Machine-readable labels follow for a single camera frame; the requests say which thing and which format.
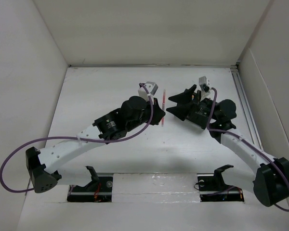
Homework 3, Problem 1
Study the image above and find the pink red pen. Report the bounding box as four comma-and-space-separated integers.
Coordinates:
161, 89, 166, 127

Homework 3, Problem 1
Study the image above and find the purple cable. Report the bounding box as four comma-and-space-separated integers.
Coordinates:
206, 88, 289, 212
0, 83, 155, 193

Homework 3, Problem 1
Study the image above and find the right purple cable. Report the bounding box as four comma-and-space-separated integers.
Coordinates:
206, 88, 289, 212

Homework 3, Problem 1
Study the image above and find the aluminium rail right side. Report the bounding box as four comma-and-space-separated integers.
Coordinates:
230, 65, 263, 150

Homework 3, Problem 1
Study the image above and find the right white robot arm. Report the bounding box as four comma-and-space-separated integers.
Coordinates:
166, 84, 289, 212

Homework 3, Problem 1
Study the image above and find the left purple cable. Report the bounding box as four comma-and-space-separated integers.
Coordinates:
0, 83, 155, 193

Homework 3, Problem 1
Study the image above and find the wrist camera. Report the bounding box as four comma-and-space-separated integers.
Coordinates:
138, 81, 158, 100
198, 76, 210, 99

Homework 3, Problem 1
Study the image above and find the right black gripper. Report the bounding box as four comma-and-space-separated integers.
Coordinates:
166, 84, 219, 121

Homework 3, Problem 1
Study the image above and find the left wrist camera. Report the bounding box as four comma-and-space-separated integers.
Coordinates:
138, 81, 158, 100

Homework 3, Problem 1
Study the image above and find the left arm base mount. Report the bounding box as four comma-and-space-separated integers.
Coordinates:
67, 174, 113, 203

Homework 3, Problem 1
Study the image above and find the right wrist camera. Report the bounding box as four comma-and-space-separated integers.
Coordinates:
198, 76, 210, 99

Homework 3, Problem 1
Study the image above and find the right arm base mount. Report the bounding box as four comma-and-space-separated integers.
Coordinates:
194, 174, 245, 202

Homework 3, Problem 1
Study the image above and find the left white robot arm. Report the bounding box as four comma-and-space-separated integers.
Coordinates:
26, 96, 165, 193

